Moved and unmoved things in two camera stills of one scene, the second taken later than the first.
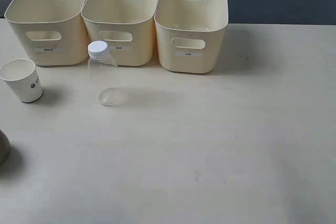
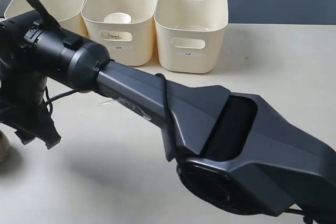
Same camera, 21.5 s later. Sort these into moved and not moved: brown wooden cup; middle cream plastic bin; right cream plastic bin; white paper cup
Moved: white paper cup
Not moved: right cream plastic bin; middle cream plastic bin; brown wooden cup
